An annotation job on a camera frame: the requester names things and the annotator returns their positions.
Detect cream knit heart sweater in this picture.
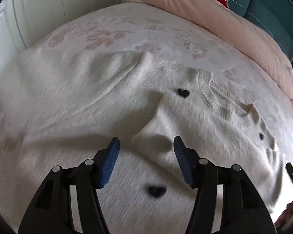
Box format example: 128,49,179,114
0,48,283,233

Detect person's right hand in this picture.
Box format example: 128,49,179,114
274,201,293,229

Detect pink floral bedspread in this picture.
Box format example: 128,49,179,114
0,2,293,166

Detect pink folded duvet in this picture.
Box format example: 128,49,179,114
121,0,293,103

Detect teal padded headboard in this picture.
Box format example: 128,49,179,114
228,0,293,63

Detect white wardrobe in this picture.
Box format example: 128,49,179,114
0,0,120,74

